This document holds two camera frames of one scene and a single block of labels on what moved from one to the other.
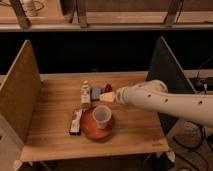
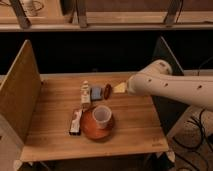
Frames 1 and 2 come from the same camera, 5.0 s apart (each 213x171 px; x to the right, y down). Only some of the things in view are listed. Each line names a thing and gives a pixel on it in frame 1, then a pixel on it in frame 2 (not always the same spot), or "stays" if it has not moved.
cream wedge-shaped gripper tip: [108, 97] → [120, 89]
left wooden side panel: [20, 93] stays
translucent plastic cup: [102, 115] stays
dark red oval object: [108, 87] stays
